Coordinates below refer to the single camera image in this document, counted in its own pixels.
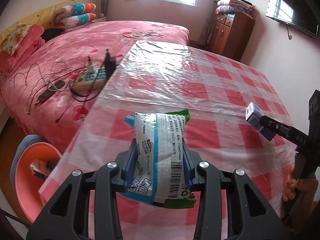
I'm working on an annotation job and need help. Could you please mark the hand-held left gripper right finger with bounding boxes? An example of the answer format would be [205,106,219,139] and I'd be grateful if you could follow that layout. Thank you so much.
[184,142,279,240]

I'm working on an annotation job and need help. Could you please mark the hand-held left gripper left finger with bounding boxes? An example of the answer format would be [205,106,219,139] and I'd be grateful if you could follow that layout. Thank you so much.
[26,140,138,240]

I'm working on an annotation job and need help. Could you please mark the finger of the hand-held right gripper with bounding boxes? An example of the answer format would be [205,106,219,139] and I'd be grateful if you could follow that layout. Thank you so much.
[260,114,310,147]

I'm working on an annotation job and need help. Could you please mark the white blue green plastic packet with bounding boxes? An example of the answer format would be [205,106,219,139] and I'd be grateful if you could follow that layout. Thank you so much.
[124,109,197,209]

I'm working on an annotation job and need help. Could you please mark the small blue carton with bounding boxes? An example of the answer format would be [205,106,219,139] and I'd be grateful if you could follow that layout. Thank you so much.
[245,102,277,141]

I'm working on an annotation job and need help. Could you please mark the orange plastic basin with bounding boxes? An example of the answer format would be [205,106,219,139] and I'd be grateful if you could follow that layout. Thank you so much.
[11,142,62,224]

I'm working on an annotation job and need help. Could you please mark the person's right hand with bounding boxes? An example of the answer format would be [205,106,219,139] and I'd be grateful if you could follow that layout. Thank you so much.
[282,162,313,202]

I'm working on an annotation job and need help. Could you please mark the red white checked tablecloth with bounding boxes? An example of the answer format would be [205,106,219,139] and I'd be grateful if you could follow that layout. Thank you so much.
[39,40,295,240]

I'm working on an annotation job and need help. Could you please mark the white dark blue milk carton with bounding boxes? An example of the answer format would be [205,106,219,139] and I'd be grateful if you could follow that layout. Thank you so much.
[29,158,57,180]

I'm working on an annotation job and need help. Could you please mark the beige power strip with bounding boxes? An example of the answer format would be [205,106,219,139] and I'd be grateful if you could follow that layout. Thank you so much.
[74,68,108,92]

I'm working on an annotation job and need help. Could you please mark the black charger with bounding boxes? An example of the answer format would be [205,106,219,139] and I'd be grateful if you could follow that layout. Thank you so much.
[104,49,117,79]

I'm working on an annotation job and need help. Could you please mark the brown wooden cabinet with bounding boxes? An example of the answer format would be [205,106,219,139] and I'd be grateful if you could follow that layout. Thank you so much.
[209,11,256,62]

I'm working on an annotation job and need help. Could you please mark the black flat device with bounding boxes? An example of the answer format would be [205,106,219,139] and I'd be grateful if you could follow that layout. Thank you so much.
[37,81,65,103]

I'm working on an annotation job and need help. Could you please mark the blue stool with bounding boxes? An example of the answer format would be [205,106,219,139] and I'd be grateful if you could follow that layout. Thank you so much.
[10,134,48,170]

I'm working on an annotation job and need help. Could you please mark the bed with pink cover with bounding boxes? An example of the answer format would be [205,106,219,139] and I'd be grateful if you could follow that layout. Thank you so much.
[0,20,190,140]

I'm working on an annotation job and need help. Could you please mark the folded blankets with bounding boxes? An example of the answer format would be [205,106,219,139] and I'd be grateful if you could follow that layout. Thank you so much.
[216,0,255,15]

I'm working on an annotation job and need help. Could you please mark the patterned curtain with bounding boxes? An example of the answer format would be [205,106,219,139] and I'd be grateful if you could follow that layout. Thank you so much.
[202,0,225,48]

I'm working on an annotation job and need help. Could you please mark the black cloth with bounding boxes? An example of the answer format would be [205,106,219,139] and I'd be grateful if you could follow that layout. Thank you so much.
[42,29,66,42]

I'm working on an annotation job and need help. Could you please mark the orange teal cartoon pillow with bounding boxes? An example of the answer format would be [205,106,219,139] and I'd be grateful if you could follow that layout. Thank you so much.
[59,13,97,29]
[54,3,97,18]

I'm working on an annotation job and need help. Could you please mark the pink folded blanket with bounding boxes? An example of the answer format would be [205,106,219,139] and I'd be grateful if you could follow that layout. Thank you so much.
[0,24,46,72]

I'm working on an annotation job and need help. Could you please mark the floral pillow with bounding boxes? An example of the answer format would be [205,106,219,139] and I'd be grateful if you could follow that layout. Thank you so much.
[0,22,33,55]

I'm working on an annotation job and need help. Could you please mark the yellow headboard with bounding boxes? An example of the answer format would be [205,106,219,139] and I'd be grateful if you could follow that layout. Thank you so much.
[0,0,75,38]

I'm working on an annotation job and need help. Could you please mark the black cable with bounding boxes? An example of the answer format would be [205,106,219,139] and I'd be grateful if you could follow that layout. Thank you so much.
[54,80,105,123]

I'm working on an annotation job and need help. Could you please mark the black wall television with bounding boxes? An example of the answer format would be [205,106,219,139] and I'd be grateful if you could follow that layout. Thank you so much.
[265,0,320,38]

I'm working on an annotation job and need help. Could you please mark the white cable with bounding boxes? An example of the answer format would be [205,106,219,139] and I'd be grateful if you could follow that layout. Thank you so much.
[5,57,88,115]

